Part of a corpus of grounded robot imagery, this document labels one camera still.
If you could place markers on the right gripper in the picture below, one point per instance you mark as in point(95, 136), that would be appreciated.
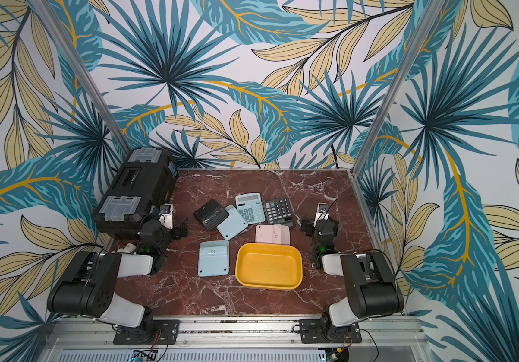
point(309, 228)

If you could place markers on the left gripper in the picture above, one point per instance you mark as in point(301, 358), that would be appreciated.
point(177, 234)

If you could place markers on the black calculator face down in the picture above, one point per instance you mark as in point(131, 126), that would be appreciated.
point(211, 214)

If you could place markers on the light blue calculator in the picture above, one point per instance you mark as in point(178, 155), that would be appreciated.
point(213, 258)

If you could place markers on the light blue calculator face up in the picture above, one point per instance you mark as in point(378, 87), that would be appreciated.
point(250, 207)

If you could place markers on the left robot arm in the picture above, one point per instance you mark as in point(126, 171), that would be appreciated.
point(87, 287)

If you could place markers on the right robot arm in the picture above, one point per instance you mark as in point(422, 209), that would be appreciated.
point(370, 286)

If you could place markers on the pink calculator face down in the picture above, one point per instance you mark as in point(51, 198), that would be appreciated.
point(273, 234)

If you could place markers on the black calculator with grey keys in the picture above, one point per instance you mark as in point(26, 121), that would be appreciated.
point(279, 212)

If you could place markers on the light blue calculator face down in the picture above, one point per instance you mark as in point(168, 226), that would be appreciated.
point(233, 225)

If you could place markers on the yellow plastic storage tray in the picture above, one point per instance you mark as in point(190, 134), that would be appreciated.
point(269, 266)

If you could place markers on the white pipe fitting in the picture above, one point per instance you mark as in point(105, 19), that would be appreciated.
point(129, 249)

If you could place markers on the black plastic toolbox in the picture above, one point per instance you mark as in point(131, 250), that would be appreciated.
point(144, 182)

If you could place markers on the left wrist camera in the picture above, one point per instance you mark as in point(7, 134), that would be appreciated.
point(166, 215)

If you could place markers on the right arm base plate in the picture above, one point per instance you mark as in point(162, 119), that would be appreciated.
point(318, 331)

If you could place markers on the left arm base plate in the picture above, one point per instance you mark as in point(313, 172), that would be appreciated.
point(153, 332)

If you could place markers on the aluminium mounting rail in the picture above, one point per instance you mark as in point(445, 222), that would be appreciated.
point(242, 338)

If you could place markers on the left aluminium frame post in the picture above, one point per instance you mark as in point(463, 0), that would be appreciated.
point(66, 43)

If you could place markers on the aluminium frame post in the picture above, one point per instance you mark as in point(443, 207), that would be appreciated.
point(409, 57)
point(66, 43)

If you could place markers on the right aluminium frame post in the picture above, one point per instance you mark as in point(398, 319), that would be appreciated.
point(409, 57)

